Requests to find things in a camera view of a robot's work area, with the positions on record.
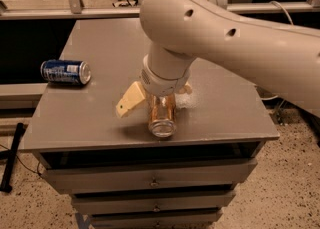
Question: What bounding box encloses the middle grey drawer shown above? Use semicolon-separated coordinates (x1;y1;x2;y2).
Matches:
72;190;235;215

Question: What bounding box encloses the black stand leg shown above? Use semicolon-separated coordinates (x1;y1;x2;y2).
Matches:
0;123;25;193

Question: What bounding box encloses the bottom grey drawer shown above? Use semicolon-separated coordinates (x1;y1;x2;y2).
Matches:
91;209;222;229

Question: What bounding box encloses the grey drawer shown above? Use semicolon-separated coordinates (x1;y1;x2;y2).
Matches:
44;158;257;194
72;190;235;215
91;209;222;229

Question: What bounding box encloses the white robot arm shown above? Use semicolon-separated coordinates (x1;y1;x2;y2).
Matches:
116;0;320;117

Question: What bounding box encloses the top grey drawer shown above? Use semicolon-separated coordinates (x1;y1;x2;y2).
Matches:
44;158;257;194

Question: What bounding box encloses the orange soda can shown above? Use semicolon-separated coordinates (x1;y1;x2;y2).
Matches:
148;94;176;138

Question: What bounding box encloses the blue pepsi can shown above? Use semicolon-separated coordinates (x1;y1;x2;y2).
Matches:
40;60;91;85

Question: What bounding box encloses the grey drawer cabinet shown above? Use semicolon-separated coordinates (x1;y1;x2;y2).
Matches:
21;19;278;229

